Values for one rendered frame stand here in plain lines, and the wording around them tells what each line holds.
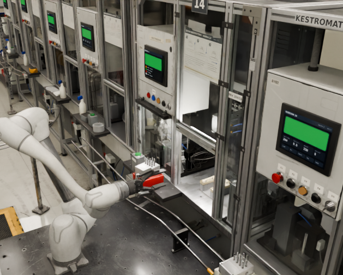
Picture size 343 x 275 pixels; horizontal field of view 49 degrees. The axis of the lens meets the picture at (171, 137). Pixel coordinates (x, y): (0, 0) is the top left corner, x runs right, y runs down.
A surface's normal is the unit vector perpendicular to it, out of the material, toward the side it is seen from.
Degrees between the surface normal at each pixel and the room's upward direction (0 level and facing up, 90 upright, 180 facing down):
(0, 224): 0
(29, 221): 0
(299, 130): 90
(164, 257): 0
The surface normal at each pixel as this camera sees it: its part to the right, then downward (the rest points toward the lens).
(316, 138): -0.84, 0.22
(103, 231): 0.01, -0.91
